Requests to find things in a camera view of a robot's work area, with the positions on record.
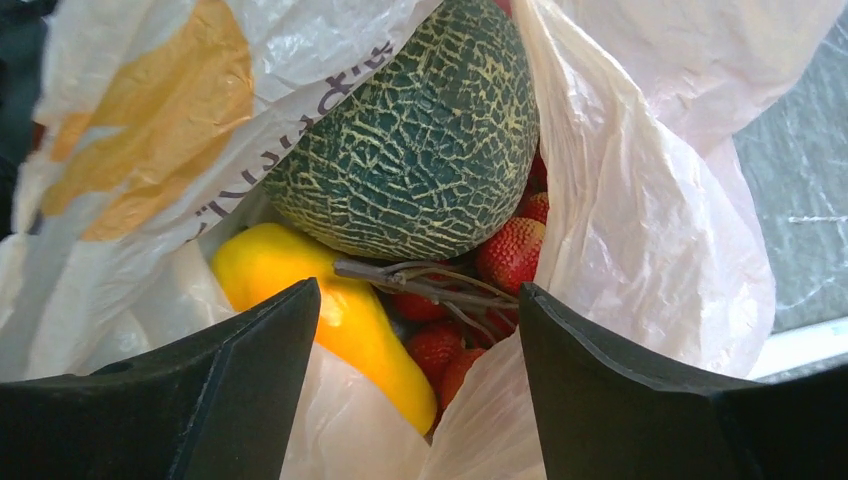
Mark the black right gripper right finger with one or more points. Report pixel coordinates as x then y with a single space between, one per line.
609 408

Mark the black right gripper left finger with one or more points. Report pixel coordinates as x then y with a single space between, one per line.
218 404

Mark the yellow orange fake mango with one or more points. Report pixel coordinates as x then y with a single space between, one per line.
267 258

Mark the red fake strawberry bunch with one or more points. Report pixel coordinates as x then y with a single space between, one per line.
464 306

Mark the green netted fake melon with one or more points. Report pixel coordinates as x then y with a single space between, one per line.
430 156

